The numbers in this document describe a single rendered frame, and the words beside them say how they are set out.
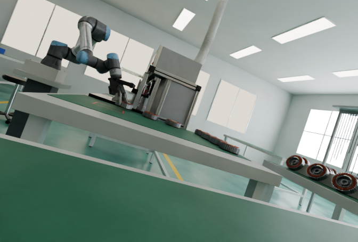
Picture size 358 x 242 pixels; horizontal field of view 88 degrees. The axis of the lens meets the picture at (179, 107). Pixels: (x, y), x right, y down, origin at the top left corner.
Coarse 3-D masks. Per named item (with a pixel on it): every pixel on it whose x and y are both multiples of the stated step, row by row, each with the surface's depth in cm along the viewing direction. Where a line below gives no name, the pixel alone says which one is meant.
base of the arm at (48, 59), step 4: (48, 56) 153; (52, 56) 153; (44, 60) 152; (48, 60) 152; (52, 60) 153; (56, 60) 155; (60, 60) 158; (44, 64) 151; (48, 64) 152; (52, 64) 153; (56, 64) 156; (60, 64) 159; (56, 68) 156; (60, 68) 160
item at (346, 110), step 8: (344, 112) 327; (352, 112) 316; (336, 120) 334; (336, 128) 331; (336, 136) 328; (328, 144) 333; (352, 144) 302; (328, 152) 330; (352, 152) 298; (312, 192) 330; (312, 200) 327
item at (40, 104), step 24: (24, 96) 53; (48, 96) 64; (72, 120) 57; (96, 120) 59; (120, 120) 69; (144, 144) 63; (168, 144) 65; (192, 144) 76; (216, 168) 71; (240, 168) 74; (264, 168) 83
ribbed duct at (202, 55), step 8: (224, 0) 310; (216, 8) 311; (224, 8) 312; (216, 16) 307; (216, 24) 306; (208, 32) 304; (216, 32) 312; (208, 40) 299; (200, 48) 301; (208, 48) 298; (200, 56) 288
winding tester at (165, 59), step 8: (160, 48) 149; (160, 56) 149; (168, 56) 151; (176, 56) 153; (184, 56) 155; (152, 64) 157; (160, 64) 150; (168, 64) 151; (176, 64) 153; (184, 64) 155; (192, 64) 157; (200, 64) 159; (176, 72) 154; (184, 72) 156; (192, 72) 157; (192, 80) 158
